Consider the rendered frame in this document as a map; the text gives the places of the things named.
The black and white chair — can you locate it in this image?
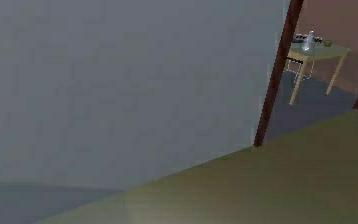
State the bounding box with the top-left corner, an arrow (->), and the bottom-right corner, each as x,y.
284,32 -> 323,82

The clear glass bottle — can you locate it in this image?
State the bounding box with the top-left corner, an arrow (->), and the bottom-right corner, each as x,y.
301,30 -> 317,54

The pale wooden table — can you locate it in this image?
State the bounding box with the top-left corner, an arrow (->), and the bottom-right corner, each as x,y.
285,43 -> 352,106

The dark brown door frame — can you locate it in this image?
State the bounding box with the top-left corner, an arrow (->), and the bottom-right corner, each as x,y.
252,0 -> 358,148

